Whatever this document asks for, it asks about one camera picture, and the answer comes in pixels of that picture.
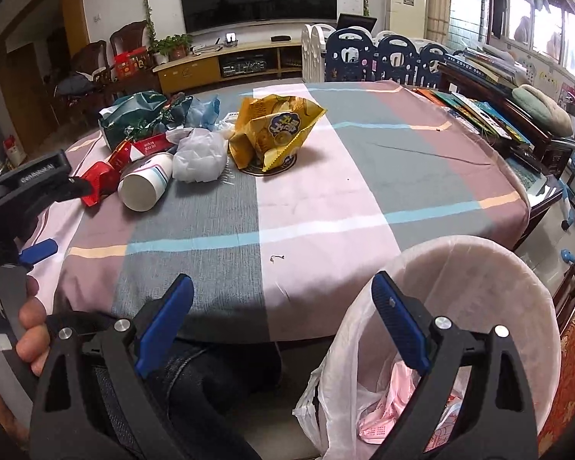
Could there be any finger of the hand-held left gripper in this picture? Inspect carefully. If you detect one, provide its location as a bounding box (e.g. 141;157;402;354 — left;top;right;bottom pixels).
17;238;59;267
69;175;104;204

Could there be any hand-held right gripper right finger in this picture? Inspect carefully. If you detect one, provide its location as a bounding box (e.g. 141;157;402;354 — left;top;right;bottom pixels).
370;271;540;460

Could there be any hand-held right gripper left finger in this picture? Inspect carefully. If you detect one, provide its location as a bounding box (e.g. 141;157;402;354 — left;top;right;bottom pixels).
29;273;195;460

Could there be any red wrapper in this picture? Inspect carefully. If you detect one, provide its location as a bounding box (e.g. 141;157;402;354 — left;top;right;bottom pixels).
79;160;118;208

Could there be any white paper cup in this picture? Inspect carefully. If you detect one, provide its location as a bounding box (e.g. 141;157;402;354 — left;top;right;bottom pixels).
117;152;174;212

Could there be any red and white carton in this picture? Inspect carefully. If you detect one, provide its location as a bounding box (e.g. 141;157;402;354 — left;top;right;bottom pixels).
106;133;174;173

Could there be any white plastic bag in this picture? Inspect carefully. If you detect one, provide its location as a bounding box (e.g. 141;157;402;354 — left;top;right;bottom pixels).
165;127;231;184

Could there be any green snack bag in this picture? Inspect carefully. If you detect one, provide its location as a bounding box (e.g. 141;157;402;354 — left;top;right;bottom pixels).
134;95;195;141

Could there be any white trash bin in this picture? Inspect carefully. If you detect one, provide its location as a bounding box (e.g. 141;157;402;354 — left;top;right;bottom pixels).
294;235;557;460

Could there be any yellow chip bag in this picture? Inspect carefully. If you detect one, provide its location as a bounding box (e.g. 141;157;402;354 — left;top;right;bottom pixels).
227;95;327;172

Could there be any person's left hand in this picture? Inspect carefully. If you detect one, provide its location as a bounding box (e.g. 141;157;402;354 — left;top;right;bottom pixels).
16;277;53;378

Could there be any red and white bag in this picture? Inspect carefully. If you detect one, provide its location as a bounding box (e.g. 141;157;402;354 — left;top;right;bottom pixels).
2;135;27;166

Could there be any person's jeans leg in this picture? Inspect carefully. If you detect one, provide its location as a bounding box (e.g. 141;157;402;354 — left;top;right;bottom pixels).
96;335;283;460

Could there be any crumpled pink paper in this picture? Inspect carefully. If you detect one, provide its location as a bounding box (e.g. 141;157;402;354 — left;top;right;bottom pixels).
357;361;465;451

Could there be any teal foil bag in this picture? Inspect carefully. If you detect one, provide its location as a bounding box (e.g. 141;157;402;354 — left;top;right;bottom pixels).
98;91;171;149

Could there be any dark grey bag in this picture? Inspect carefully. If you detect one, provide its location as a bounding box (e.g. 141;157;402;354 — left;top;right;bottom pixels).
55;72;99;99

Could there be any dark wooden armchair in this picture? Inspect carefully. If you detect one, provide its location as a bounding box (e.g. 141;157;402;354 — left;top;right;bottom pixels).
53;41;111;111
109;20;154;82

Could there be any red gift box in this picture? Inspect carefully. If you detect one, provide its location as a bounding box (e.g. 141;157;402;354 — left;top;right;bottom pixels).
112;48;153;81

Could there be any light blue cloth pouch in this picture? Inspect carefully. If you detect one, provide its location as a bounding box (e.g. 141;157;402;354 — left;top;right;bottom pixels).
184;96;221;131

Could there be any wooden television cabinet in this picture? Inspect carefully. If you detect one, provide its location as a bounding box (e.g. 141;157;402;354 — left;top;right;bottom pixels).
152;41;304;95

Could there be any pink grey plaid tablecloth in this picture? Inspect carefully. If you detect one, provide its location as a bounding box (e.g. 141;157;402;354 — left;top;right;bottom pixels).
29;80;532;343

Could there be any round brown H tag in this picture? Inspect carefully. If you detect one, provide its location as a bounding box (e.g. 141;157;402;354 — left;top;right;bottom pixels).
240;151;298;176

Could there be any potted green plant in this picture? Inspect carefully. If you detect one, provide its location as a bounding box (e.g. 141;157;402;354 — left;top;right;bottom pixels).
151;33;195;65

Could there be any black audio receiver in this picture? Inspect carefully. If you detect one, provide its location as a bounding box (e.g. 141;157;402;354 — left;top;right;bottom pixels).
219;56;269;77

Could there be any row of books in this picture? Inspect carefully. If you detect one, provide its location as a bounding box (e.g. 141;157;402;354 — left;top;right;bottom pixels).
409;87;532;147

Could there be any dark wooden bench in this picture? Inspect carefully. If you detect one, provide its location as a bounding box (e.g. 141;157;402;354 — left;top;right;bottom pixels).
436;62;568;178

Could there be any grey green cushion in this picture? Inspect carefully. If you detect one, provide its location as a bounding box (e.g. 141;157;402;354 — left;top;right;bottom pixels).
510;84;575;137

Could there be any blue playpen fence panel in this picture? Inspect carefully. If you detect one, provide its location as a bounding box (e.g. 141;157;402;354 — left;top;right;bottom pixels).
375;34;419;86
418;43;449;88
325;28;375;83

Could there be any white playpen fence panel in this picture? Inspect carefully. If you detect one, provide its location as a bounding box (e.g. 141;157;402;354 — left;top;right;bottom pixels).
301;23;338;83

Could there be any stack of flat books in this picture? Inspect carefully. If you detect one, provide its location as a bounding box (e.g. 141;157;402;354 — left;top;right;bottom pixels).
448;48;523;84

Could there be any small black monitor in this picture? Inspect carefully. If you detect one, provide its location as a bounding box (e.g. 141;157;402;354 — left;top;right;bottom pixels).
335;13;378;34

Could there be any beige standing air conditioner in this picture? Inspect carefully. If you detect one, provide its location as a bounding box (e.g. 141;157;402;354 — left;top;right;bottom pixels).
388;0;427;41

